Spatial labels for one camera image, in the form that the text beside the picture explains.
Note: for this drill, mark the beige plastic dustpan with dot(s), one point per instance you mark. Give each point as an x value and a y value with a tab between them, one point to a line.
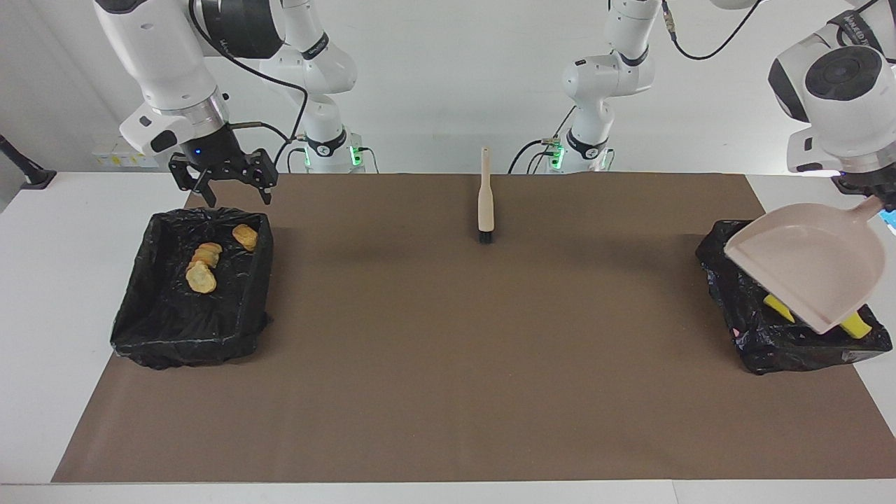
812	262

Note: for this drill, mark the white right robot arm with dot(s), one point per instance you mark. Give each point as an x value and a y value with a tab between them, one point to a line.
168	63

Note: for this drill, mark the black camera stand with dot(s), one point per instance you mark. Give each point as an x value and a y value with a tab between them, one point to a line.
38	178

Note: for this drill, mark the brown table mat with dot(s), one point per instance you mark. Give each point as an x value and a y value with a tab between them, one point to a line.
420	434

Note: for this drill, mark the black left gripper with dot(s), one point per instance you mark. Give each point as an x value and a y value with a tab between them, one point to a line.
866	184

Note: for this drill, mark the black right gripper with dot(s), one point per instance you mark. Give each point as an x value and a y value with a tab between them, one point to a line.
213	154

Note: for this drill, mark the white labelled box cluster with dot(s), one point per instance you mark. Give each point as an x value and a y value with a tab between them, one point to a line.
112	158

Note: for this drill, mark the pale yellow bread piece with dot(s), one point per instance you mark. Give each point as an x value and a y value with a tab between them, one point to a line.
201	278

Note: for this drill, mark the blue object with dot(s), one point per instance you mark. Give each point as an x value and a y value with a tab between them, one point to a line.
890	220

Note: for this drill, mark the brown bread roll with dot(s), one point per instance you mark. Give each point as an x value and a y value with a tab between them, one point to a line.
245	237

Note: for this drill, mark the yellow sponge piece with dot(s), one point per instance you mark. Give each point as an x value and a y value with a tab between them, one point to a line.
857	325
778	306

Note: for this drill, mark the beige hand brush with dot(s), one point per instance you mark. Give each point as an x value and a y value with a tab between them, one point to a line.
485	206

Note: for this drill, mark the bin with black bag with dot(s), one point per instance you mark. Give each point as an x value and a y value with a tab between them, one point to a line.
175	322
770	343

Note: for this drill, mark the striped croissant bread piece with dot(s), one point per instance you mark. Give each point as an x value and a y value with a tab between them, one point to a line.
208	254

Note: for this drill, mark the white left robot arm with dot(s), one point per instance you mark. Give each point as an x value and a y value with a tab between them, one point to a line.
840	91

